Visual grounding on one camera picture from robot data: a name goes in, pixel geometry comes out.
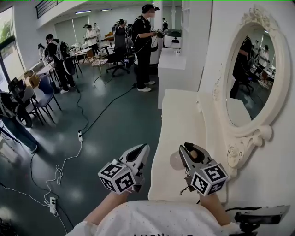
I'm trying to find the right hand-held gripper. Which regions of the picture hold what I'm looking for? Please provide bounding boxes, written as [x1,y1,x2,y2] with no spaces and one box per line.
[179,142,229,197]

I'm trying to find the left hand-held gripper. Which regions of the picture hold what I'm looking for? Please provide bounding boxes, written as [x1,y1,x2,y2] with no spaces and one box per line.
[98,143,151,194]

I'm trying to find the small pink round object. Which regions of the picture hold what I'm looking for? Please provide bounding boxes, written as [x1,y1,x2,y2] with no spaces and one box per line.
[170,149,199,171]

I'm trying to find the person's right forearm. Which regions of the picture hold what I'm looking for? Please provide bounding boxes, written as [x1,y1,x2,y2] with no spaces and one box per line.
[198,192,231,227]

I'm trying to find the person's left forearm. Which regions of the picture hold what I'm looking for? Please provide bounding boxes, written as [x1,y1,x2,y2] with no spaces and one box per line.
[82,190,130,226]

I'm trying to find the white dressing table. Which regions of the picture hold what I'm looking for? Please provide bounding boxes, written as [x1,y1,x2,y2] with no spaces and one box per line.
[147,88,238,205]

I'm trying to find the person's white shirt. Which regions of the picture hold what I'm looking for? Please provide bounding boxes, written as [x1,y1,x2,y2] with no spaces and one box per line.
[65,199,244,236]

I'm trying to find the blue chair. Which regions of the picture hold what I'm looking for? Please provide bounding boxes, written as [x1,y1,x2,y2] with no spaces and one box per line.
[34,75,62,125]

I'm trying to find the white and black robot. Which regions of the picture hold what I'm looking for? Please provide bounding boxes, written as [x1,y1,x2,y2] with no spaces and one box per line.
[151,29,183,68]

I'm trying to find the white framed oval mirror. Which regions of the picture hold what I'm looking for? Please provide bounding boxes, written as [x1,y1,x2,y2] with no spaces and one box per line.
[212,6,292,179]

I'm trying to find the cardboard box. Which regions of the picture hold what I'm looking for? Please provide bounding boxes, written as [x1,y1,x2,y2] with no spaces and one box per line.
[23,70,41,89]

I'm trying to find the black mesh office chair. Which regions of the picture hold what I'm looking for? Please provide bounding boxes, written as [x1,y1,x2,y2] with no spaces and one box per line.
[8,77,35,109]

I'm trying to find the black metal railing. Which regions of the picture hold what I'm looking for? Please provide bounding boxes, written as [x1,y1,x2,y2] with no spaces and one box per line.
[34,0,66,20]

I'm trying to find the large window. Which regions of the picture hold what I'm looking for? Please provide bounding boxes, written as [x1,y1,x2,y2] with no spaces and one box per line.
[0,6,26,93]

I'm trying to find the white cable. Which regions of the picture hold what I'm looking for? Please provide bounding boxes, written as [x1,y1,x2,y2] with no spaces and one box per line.
[45,141,83,200]
[0,184,50,207]

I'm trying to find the black cable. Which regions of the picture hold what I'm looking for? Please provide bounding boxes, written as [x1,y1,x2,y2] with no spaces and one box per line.
[81,84,140,135]
[76,88,89,132]

